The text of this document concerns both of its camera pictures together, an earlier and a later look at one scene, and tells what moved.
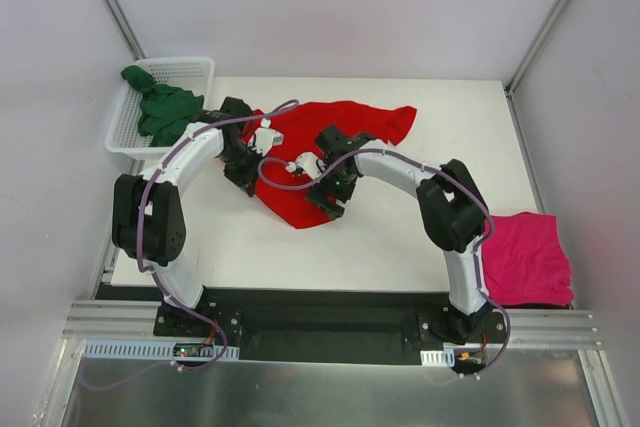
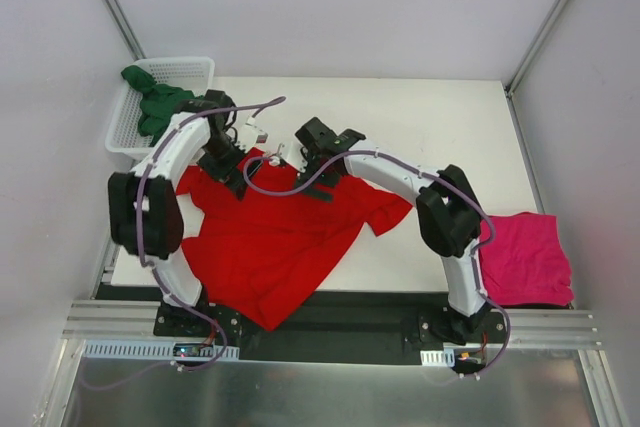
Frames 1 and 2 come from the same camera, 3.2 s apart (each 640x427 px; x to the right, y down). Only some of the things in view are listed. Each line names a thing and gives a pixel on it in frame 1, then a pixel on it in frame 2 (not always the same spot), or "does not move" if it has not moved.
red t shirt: (279, 134) -> (266, 253)
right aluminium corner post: (550, 20) does not move
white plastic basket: (124, 137) does not move
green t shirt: (165, 111) does not move
